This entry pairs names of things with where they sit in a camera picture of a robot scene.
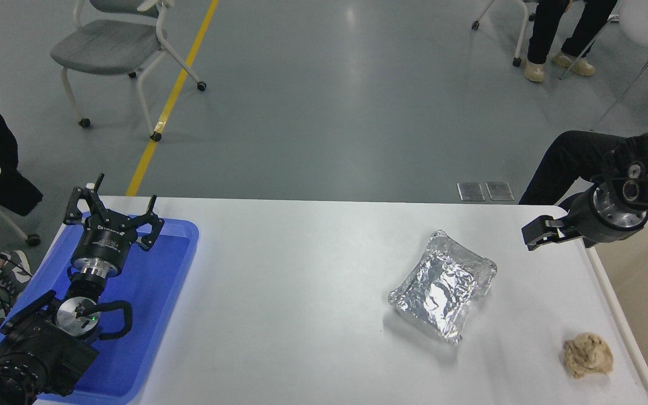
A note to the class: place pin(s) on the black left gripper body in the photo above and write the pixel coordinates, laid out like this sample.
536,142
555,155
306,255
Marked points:
104,242

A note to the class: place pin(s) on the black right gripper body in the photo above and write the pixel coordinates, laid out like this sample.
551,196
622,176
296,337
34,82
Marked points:
594,225

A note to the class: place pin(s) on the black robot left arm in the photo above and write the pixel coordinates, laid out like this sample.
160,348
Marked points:
37,349

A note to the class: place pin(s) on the metal floor plate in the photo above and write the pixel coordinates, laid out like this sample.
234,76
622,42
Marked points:
500,190
471,191

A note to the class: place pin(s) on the white chair leg with caster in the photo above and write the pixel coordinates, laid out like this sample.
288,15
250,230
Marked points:
13,224

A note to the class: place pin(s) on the blue plastic tray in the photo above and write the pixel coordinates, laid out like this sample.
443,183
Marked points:
149,292

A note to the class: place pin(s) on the silver foil tray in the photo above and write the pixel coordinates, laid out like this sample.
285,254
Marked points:
443,287

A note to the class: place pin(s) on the crumpled tan paper ball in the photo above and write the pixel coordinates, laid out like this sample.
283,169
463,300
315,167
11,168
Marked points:
588,354

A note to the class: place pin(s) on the grey wheeled chair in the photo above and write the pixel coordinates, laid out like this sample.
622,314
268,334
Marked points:
107,48

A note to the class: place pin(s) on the white wheeled chair frame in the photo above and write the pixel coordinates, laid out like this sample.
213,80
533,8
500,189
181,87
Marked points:
522,34

